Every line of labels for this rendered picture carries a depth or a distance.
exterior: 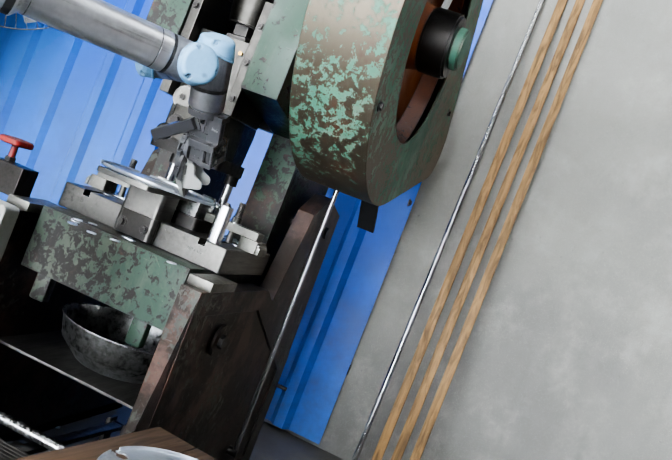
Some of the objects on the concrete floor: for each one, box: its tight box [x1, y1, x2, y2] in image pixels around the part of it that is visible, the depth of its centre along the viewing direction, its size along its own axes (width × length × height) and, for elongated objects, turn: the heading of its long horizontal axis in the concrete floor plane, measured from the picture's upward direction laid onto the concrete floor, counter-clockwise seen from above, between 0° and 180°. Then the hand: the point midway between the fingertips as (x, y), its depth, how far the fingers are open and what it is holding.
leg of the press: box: [122, 193, 340, 460], centre depth 200 cm, size 92×12×90 cm, turn 75°
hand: (181, 189), depth 170 cm, fingers closed
